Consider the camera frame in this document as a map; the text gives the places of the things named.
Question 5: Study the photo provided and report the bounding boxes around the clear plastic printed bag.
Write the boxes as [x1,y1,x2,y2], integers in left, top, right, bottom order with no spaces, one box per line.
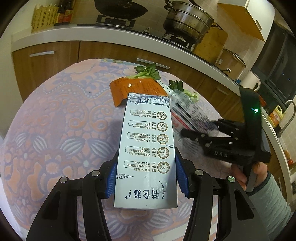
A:
[170,90,219,154]

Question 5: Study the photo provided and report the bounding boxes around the white blue printed packet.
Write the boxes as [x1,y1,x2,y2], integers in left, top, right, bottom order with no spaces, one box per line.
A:
[114,93,178,209]

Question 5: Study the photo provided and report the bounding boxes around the grey sleeved right forearm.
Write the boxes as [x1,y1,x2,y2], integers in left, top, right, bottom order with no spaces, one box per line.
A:
[247,172,293,240]

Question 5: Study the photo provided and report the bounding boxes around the person's right hand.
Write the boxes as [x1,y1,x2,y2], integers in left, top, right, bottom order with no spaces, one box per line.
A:
[230,161,271,191]

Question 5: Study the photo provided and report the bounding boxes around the metal sink faucet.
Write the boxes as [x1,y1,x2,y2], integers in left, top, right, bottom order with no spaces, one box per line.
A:
[276,99,295,138]

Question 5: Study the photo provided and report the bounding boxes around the yellow oil jug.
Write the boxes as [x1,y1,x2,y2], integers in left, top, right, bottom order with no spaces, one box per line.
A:
[268,105,283,128]

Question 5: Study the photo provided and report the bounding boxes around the white polka dot wrapper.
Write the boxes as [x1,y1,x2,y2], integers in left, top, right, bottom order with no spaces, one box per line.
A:
[156,80,174,97]

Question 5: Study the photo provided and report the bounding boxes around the bok choy stem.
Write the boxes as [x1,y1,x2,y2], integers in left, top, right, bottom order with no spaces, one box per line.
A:
[168,80,199,103]

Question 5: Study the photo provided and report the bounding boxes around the white electric kettle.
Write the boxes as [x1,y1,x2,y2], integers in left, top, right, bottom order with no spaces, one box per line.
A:
[240,71,261,91]

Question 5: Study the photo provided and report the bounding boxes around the beige rice cooker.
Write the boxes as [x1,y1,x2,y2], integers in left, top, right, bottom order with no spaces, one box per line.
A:
[215,49,246,80]

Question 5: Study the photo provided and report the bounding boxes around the floral pink tablecloth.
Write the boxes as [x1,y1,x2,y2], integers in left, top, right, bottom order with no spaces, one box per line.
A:
[1,59,230,240]

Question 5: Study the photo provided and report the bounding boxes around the green leafy vegetable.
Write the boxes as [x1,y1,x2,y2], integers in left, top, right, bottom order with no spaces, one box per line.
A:
[127,64,161,80]

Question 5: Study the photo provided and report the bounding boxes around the wooden cutting board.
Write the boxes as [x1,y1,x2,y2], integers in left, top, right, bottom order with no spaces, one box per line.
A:
[193,23,228,65]

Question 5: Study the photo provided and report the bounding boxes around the orange printed wrapper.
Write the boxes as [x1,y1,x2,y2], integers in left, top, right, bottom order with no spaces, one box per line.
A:
[109,77,168,107]

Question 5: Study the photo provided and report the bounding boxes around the stainless steel steamer pot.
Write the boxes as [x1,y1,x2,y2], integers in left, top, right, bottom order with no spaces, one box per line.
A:
[163,1,214,44]

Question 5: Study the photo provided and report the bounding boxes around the yellow upper cabinet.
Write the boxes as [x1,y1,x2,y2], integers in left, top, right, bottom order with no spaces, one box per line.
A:
[218,0,275,42]

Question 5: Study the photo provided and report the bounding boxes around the black frying pan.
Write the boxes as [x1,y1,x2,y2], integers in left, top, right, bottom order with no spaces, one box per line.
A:
[94,0,148,20]

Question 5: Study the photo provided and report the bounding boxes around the black gas stove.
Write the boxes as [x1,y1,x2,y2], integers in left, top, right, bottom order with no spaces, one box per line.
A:
[76,14,209,63]

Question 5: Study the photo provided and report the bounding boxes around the yellow plastic basket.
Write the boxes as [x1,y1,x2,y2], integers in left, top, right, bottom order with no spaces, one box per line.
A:
[31,6,59,33]

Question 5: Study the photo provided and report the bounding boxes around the red label sauce bottle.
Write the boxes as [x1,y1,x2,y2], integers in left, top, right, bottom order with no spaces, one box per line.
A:
[63,0,75,23]

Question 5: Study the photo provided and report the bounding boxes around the dark soy sauce bottle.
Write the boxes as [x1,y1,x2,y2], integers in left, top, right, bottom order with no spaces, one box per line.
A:
[55,0,67,25]

